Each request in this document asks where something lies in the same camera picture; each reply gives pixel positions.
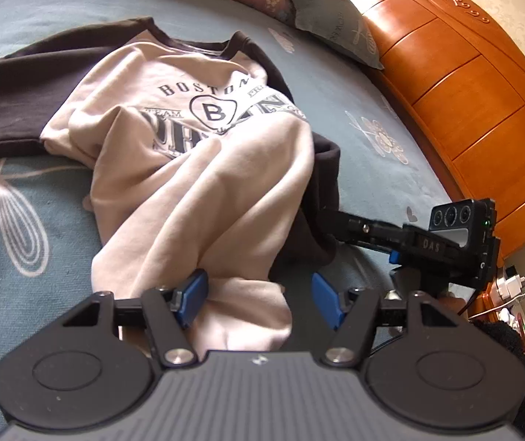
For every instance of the person's right forearm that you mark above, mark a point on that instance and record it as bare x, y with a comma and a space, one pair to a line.
519, 376

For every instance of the blue floral bed sheet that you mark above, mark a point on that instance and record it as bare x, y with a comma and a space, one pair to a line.
28, 220

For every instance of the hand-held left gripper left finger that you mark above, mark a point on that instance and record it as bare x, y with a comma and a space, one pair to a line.
193, 296

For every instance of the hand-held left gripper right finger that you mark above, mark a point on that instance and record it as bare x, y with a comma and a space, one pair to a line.
326, 301

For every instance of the teal pillow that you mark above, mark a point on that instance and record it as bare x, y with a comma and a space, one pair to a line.
336, 23

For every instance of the white charger plug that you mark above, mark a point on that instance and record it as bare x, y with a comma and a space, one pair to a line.
510, 287

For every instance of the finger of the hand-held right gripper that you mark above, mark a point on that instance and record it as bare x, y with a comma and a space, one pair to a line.
363, 230

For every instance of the wooden headboard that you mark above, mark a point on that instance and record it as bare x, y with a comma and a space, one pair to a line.
473, 101

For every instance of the beige and dark printed shirt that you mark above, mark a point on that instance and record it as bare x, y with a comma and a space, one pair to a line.
175, 170

